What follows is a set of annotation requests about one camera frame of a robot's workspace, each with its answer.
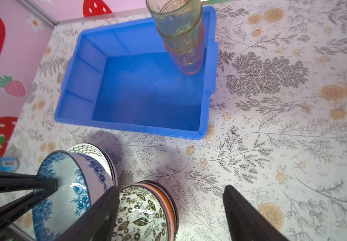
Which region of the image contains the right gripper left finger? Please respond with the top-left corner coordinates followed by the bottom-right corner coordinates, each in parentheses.
top-left (57, 186), bottom-right (120, 241)

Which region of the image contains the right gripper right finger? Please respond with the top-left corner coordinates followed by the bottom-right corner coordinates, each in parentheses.
top-left (223, 185), bottom-right (287, 241)

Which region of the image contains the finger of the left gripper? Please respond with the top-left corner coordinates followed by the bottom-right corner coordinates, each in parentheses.
top-left (0, 168), bottom-right (59, 241)

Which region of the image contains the blue patterned bowl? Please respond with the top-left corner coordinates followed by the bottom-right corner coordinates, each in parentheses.
top-left (32, 151), bottom-right (114, 241)

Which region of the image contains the white bowl with orange outside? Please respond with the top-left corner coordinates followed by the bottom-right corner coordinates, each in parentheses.
top-left (136, 180), bottom-right (179, 241)

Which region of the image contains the pink transparent cup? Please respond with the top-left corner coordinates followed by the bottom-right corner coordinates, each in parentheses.
top-left (165, 42), bottom-right (205, 75)

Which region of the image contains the yellow transparent cup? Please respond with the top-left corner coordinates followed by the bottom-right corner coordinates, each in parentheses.
top-left (156, 24), bottom-right (205, 53)

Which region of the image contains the blue plastic bin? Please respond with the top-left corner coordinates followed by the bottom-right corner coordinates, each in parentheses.
top-left (54, 6), bottom-right (218, 140)

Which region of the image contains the white plate with patterned rim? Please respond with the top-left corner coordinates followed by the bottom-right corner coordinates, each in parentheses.
top-left (67, 143), bottom-right (118, 186)

